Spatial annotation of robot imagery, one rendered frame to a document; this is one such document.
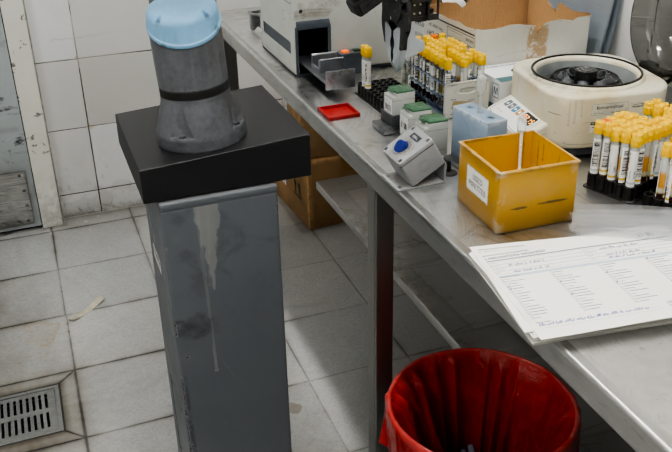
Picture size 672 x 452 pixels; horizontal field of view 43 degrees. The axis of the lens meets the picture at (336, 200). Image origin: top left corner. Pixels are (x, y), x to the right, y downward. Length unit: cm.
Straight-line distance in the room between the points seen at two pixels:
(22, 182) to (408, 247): 151
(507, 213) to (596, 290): 20
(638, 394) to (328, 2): 122
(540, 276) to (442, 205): 26
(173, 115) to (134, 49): 184
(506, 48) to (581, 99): 36
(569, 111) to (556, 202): 27
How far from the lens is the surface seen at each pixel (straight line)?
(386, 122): 164
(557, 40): 190
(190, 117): 139
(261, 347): 158
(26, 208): 334
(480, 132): 143
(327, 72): 179
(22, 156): 326
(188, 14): 136
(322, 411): 229
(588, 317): 108
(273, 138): 142
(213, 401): 162
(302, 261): 294
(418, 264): 238
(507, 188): 124
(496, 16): 208
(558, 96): 152
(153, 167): 138
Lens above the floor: 147
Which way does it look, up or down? 26 degrees down
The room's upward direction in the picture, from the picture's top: 1 degrees counter-clockwise
